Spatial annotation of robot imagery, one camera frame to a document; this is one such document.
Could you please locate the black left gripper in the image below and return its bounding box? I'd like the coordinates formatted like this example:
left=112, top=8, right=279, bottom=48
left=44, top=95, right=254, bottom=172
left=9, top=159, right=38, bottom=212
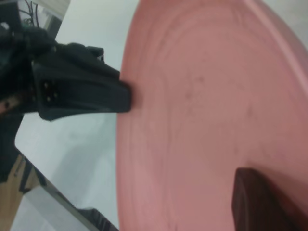
left=0, top=43, right=132, bottom=121

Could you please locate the black cable bundle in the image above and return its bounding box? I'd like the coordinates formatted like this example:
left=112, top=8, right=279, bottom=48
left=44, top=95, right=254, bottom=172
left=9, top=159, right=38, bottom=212
left=23, top=0, right=41, bottom=27

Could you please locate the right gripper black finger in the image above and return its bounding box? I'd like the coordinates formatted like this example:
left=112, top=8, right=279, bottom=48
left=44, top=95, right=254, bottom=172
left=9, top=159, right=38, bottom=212
left=232, top=167, right=304, bottom=231

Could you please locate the pink round plate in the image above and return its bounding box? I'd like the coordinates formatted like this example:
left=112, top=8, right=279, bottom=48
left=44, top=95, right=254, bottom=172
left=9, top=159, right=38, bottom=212
left=115, top=0, right=308, bottom=231

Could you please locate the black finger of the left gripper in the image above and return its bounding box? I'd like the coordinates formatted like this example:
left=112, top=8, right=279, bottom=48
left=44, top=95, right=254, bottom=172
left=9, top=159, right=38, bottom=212
left=86, top=47, right=104, bottom=64

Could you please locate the black table frame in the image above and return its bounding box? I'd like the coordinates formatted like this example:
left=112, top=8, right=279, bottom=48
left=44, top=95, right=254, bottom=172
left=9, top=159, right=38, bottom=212
left=18, top=154, right=48, bottom=193

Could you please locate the black equipment box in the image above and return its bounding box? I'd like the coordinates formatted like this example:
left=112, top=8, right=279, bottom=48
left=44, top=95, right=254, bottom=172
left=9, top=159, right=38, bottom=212
left=0, top=0, right=21, bottom=24

